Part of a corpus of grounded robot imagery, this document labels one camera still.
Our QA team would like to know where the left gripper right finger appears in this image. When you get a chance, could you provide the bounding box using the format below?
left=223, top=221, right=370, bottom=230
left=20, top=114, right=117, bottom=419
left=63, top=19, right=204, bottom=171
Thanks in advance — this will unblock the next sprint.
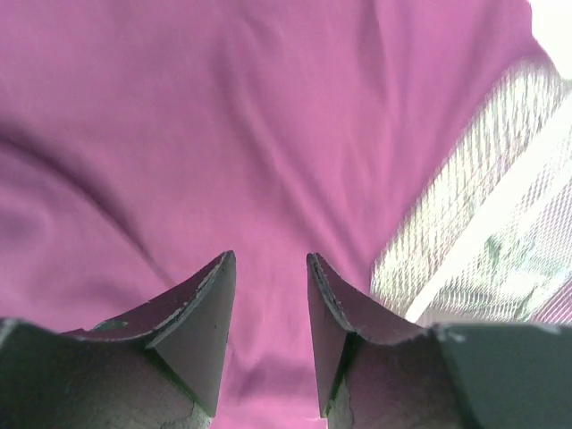
left=307, top=253, right=429, bottom=417

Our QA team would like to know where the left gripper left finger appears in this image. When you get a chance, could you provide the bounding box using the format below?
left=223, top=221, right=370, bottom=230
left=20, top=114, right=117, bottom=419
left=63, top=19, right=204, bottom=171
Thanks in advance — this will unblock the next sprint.
left=57, top=251, right=236, bottom=417

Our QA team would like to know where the purple cloth wrap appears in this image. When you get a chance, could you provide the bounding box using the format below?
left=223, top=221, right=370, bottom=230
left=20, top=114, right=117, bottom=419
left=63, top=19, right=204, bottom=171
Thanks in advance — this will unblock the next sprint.
left=1, top=1, right=545, bottom=428

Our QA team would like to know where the metal mesh tray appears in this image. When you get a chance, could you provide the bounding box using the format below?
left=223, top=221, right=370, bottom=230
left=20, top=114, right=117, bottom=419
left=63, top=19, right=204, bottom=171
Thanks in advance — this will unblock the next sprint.
left=371, top=63, right=571, bottom=325

